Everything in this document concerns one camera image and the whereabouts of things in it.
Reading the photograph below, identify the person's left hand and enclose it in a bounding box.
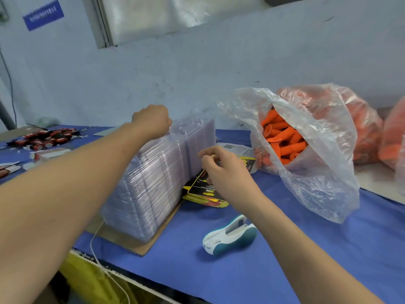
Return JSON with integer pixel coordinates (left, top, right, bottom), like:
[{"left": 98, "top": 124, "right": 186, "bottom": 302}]
[{"left": 131, "top": 104, "right": 173, "bottom": 142}]

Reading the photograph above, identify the person's right hand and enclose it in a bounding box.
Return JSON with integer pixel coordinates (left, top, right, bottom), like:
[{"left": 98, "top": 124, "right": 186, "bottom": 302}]
[{"left": 198, "top": 145, "right": 265, "bottom": 214}]

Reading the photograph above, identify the teal hand stapler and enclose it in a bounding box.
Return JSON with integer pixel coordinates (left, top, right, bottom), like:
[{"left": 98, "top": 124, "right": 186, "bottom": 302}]
[{"left": 202, "top": 214, "right": 258, "bottom": 256}]

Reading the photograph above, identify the stack of clear blister shells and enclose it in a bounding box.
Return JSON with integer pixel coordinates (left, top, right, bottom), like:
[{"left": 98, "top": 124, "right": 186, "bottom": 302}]
[{"left": 100, "top": 117, "right": 217, "bottom": 243}]

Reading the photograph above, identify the person's right forearm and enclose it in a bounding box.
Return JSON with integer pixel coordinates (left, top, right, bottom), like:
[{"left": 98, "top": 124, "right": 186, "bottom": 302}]
[{"left": 243, "top": 194, "right": 383, "bottom": 304}]

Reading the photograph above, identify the person's left forearm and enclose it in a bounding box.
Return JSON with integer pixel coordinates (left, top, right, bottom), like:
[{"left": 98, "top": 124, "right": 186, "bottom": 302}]
[{"left": 0, "top": 122, "right": 154, "bottom": 304}]

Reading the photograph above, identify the white printed paper sheet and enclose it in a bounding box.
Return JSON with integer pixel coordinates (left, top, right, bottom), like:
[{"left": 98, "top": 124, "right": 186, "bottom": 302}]
[{"left": 218, "top": 144, "right": 255, "bottom": 160}]

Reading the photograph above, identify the stack of yellow black cards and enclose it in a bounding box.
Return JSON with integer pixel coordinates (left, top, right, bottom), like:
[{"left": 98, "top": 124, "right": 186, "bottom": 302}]
[{"left": 182, "top": 156, "right": 257, "bottom": 208}]

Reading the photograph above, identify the grey flat sheet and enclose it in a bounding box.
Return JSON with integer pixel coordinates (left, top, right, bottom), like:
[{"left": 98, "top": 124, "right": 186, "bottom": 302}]
[{"left": 94, "top": 125, "right": 122, "bottom": 137}]

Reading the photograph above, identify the small white packet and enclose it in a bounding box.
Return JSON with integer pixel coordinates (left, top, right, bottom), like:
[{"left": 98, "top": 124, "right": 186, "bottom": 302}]
[{"left": 28, "top": 147, "right": 72, "bottom": 163}]

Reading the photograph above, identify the grey framed window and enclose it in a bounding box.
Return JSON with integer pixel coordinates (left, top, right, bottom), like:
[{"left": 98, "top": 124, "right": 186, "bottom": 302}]
[{"left": 82, "top": 0, "right": 311, "bottom": 49}]

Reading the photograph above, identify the pile of dark red parts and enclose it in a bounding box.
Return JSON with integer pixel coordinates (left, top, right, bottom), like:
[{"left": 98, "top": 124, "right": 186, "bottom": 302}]
[{"left": 8, "top": 128, "right": 81, "bottom": 151}]

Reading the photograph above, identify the yellow plastic crate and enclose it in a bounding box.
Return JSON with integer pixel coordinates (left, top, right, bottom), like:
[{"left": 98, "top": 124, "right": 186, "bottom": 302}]
[{"left": 60, "top": 250, "right": 137, "bottom": 304}]

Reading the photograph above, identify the large clear plastic bag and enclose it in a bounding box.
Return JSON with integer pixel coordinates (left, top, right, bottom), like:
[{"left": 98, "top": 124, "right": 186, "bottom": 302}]
[{"left": 378, "top": 97, "right": 405, "bottom": 195}]

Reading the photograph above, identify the grey wall cable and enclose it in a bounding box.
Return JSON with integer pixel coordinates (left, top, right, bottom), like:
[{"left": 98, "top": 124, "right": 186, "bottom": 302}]
[{"left": 0, "top": 47, "right": 19, "bottom": 130}]

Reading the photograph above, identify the white cable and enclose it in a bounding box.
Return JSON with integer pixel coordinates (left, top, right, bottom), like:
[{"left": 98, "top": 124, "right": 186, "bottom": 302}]
[{"left": 89, "top": 221, "right": 130, "bottom": 304}]

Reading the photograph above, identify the blue wall sign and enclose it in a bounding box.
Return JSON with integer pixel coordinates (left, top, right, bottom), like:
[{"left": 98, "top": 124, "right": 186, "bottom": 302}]
[{"left": 23, "top": 0, "right": 65, "bottom": 31}]

